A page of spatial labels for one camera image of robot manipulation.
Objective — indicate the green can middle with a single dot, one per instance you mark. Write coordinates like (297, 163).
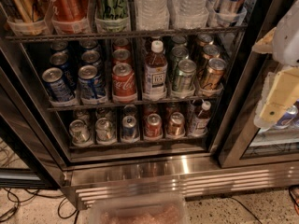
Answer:
(177, 54)

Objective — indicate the blue can bottom shelf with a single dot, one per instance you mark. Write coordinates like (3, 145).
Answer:
(129, 129)

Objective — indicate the green LaCroix can top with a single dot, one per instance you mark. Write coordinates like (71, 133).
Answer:
(112, 15)

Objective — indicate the red can bottom shelf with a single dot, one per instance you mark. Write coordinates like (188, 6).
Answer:
(153, 126)

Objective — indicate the gold can back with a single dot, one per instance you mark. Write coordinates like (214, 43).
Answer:
(204, 39)

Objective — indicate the clear water bottle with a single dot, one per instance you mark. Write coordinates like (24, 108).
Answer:
(152, 14)
(188, 14)

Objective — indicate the blue can middle left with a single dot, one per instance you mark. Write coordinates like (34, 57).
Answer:
(61, 60)

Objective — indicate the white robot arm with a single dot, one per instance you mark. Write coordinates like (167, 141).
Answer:
(281, 89)

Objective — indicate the red Coca-Cola can front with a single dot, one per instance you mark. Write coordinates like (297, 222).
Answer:
(123, 80)

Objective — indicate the gold can top shelf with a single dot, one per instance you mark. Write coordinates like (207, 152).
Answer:
(26, 17)

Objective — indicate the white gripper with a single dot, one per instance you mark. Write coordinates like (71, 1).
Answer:
(287, 40)

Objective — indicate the wire shelf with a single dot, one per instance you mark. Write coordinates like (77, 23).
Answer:
(138, 102)
(127, 34)

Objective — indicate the can behind right door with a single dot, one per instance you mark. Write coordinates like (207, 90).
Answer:
(287, 118)

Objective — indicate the green can back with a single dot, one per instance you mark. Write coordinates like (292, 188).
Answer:
(178, 40)

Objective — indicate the clear water bottle left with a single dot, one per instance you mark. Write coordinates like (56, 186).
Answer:
(152, 14)

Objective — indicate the middle wire shelf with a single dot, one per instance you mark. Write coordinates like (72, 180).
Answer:
(138, 102)

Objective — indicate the green can front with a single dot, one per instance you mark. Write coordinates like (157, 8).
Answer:
(182, 83)

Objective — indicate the right fridge glass door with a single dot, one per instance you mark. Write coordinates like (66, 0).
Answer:
(234, 117)

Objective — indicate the gold can middle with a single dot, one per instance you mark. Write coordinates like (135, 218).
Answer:
(208, 52)

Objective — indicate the blue can middle right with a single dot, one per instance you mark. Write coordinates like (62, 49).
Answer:
(92, 57)

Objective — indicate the Red Bull can top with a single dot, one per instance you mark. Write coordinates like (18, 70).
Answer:
(224, 13)

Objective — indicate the top wire shelf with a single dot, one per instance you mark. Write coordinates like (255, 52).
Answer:
(127, 34)

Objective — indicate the left open fridge door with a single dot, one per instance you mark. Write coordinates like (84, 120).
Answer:
(26, 124)

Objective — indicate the blue Pepsi can front left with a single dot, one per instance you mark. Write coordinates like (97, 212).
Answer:
(56, 85)

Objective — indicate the tea bottle bottom shelf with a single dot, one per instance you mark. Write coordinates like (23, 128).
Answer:
(199, 117)

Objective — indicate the silver can bottom far left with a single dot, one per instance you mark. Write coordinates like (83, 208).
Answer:
(80, 133)

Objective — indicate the tea bottle white cap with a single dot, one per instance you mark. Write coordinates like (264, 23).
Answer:
(155, 68)

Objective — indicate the red coca-cola can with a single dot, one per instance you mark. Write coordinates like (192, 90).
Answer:
(121, 43)
(123, 80)
(121, 56)

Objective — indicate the red Coca-Cola can middle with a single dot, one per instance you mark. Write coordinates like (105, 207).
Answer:
(121, 56)

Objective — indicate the clear plastic storage bin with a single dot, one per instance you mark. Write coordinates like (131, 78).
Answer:
(157, 208)

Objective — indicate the gold can front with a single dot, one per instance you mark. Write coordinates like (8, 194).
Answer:
(212, 75)

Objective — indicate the blue can back left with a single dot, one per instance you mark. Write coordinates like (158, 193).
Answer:
(59, 46)

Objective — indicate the stainless fridge base grille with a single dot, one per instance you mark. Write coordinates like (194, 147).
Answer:
(188, 175)

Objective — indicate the blue pepsi can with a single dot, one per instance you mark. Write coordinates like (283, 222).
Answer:
(92, 85)
(56, 85)

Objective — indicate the silver can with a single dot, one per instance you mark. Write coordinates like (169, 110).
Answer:
(80, 133)
(105, 132)

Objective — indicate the red Coca-Cola can back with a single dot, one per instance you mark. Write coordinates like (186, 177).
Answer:
(121, 43)

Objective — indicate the blue can back right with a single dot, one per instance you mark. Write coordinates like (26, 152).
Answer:
(86, 45)

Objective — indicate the orange can top shelf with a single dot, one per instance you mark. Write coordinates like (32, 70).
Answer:
(70, 16)

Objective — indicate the clear water bottle right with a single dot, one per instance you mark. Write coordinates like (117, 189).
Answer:
(188, 14)

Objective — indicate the copper can bottom shelf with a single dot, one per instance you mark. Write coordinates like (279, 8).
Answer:
(175, 126)

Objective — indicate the blue Pepsi can front right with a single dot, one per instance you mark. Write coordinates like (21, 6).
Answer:
(92, 85)

